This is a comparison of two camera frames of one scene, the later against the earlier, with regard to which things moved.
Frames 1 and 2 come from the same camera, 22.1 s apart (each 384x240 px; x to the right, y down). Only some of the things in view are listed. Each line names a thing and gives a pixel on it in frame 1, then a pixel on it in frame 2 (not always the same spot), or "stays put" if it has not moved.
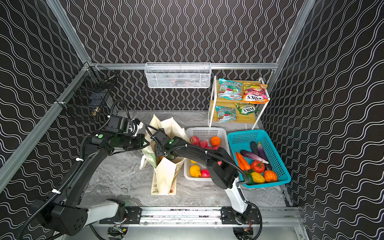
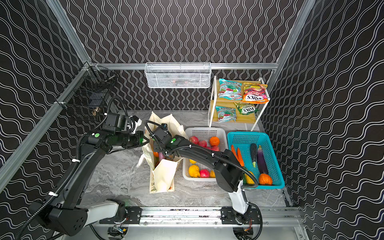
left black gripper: (141, 141) stays put
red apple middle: (203, 143) stays put
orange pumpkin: (270, 176) to (265, 179)
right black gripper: (160, 148) stays put
